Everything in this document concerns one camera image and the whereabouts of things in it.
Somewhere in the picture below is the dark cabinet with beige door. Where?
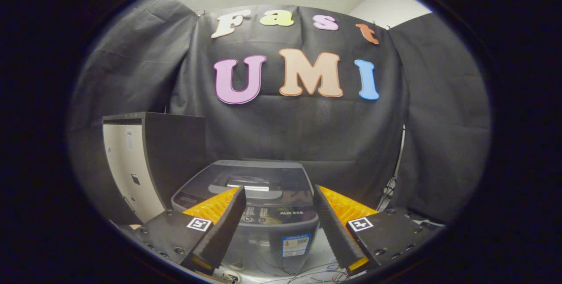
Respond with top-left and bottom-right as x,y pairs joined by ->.
102,112 -> 208,226

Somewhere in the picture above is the bundle of floor cables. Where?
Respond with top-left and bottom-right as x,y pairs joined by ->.
259,261 -> 349,284

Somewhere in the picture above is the dark glass washing machine lid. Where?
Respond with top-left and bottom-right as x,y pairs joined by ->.
184,160 -> 314,210

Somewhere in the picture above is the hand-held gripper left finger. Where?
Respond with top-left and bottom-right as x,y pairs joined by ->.
121,185 -> 248,277

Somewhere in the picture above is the grey washing machine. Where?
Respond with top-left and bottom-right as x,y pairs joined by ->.
170,160 -> 320,277

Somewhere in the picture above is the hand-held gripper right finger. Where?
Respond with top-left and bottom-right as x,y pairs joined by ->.
313,185 -> 440,277

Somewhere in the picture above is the black backdrop cloth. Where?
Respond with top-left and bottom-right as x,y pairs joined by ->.
68,0 -> 491,224

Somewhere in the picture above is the black tripod stand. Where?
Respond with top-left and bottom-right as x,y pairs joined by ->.
377,125 -> 407,211

